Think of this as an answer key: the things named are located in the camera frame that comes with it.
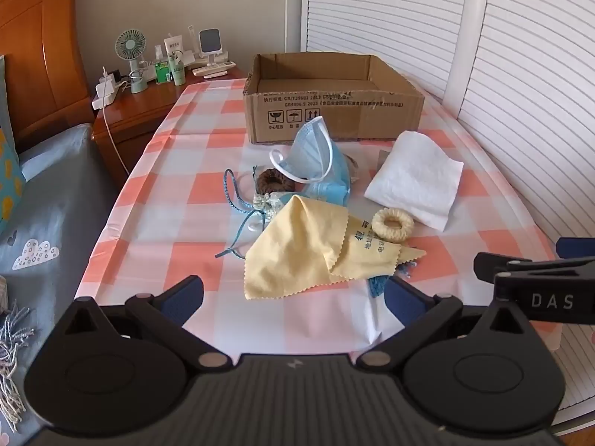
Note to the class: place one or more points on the white power strip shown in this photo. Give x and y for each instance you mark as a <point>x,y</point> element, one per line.
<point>104,97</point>

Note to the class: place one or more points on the cream scrunchie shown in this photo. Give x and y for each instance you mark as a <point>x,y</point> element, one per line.
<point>377,225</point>

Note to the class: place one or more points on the pink checked tablecloth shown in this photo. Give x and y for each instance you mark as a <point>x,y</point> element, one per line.
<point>186,195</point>

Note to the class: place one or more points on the white charger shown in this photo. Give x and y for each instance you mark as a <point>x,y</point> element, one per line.
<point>108,81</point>

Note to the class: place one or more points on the wooden headboard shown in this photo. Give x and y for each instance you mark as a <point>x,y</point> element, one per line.
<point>42,46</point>

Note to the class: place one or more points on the blue face mask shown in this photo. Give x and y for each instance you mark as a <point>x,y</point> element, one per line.
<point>311,158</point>

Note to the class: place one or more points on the white louvred door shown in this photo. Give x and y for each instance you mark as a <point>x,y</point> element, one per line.
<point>534,102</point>
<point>381,9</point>

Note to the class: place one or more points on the wooden nightstand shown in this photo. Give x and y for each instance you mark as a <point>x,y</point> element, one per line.
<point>135,125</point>

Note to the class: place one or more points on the small mirror on stand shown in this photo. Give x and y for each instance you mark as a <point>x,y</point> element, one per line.
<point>209,41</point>

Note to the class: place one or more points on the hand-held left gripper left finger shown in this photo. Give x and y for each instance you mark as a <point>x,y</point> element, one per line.
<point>183,297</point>

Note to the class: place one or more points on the brown scrunchie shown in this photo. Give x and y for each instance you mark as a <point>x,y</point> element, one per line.
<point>286,186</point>

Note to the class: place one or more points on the white cosmetic tube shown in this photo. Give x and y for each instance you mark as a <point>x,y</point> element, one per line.
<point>174,44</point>

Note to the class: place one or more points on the grey fringed scarf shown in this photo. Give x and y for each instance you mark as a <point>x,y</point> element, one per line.
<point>11,348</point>

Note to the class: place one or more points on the green desk fan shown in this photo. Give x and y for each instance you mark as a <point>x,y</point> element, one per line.
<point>130,45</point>

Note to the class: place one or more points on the teal printed pillow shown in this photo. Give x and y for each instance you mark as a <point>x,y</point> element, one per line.
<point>7,181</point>

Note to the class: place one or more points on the green and white bottle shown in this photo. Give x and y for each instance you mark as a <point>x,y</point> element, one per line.
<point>179,72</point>

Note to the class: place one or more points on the white remote control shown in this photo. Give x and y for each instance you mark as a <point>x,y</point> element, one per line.
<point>211,73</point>

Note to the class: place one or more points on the white cloth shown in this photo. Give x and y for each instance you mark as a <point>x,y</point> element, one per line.
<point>413,176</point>

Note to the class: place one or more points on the yellow cloth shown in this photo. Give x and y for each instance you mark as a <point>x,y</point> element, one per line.
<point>288,251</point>

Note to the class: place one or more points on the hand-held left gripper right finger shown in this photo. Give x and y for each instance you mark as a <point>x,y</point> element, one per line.
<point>404,304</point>

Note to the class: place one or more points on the grey cloud print bed sheet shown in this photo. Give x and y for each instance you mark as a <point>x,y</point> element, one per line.
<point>56,223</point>

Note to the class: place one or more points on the cardboard box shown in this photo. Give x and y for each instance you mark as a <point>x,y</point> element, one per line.
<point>334,116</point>

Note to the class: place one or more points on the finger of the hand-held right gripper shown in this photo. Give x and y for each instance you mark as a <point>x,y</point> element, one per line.
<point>576,248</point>
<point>492,265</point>

